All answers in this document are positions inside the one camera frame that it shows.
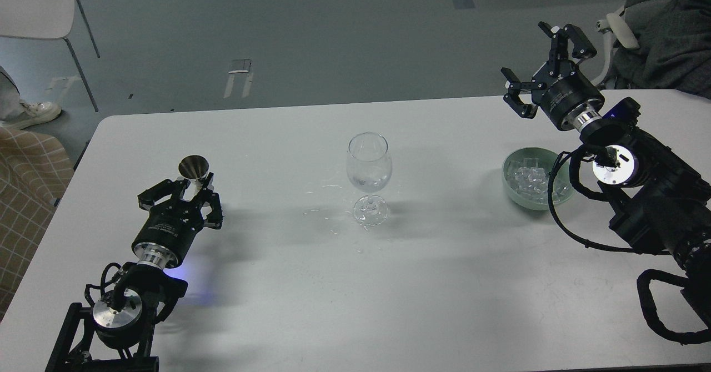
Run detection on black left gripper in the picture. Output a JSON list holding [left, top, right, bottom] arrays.
[[131, 173, 224, 268]]

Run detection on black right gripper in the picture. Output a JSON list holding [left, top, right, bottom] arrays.
[[500, 21, 604, 131]]

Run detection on steel cocktail jigger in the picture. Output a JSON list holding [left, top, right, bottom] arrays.
[[178, 155, 210, 195]]

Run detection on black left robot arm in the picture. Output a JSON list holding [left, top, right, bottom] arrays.
[[46, 172, 223, 371]]

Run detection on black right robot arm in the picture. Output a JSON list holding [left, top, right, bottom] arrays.
[[501, 21, 710, 345]]

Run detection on clear ice cubes pile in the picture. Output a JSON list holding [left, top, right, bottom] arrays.
[[503, 157, 573, 210]]

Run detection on clear wine glass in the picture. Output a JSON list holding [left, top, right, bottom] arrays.
[[346, 132, 393, 227]]

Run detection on green bowl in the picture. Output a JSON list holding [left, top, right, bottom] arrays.
[[501, 147, 575, 211]]

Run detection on seated person dark clothes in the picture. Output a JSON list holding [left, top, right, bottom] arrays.
[[613, 0, 710, 98]]

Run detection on beige checkered cloth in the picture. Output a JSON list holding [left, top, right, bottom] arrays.
[[1, 128, 74, 317]]

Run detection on silver floor plate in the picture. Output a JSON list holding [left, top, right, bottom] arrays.
[[228, 58, 252, 74]]

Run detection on walking person white trousers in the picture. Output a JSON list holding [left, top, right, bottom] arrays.
[[1, 68, 62, 130]]

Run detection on white plastic chair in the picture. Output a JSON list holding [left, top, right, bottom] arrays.
[[1, 0, 100, 112]]

